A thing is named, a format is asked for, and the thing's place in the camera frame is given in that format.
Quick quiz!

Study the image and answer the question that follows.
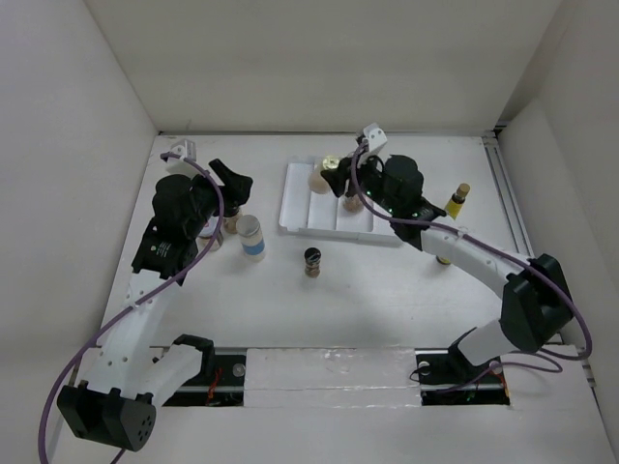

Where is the yellow bottle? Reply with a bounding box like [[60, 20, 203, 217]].
[[435, 256, 452, 266], [444, 183, 470, 219]]

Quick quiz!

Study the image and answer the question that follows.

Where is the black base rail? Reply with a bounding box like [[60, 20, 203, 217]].
[[167, 348, 511, 409]]

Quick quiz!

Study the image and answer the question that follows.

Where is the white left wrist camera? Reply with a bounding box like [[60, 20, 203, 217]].
[[161, 139, 197, 177]]

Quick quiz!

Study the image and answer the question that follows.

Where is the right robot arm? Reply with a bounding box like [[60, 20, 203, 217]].
[[321, 155, 574, 382]]

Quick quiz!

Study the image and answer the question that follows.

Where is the white divided organizer tray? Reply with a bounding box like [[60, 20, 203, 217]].
[[279, 161, 402, 247]]

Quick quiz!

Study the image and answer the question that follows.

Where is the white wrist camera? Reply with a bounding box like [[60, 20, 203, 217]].
[[356, 123, 388, 156], [161, 139, 197, 177]]

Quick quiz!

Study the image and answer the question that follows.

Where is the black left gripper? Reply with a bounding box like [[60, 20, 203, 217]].
[[186, 159, 251, 237]]

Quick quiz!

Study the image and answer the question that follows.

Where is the blue label white bottle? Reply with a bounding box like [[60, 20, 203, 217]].
[[236, 215, 265, 262]]

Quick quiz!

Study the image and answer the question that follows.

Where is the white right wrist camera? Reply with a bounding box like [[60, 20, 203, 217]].
[[356, 123, 388, 156]]

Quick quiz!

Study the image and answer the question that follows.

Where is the red label spice jar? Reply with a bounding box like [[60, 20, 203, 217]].
[[196, 217, 223, 252]]

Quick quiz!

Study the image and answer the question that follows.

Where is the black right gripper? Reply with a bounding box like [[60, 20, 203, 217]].
[[320, 149, 399, 216]]

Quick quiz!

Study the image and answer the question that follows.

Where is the pink lid spice jar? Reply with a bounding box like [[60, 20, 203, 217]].
[[342, 194, 364, 214]]

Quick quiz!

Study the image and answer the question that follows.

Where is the yellow-green lid spice jar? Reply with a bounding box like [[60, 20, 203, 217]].
[[308, 156, 339, 194]]

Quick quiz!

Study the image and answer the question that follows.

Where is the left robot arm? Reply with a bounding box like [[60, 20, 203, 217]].
[[57, 159, 253, 452]]

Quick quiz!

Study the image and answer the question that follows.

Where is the small dark pepper bottle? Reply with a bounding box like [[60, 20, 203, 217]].
[[304, 247, 322, 278]]

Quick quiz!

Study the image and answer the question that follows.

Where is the aluminium side rail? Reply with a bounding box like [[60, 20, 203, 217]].
[[481, 130, 597, 388]]

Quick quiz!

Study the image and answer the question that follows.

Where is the black dome lid jar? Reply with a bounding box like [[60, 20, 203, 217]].
[[223, 208, 243, 235]]

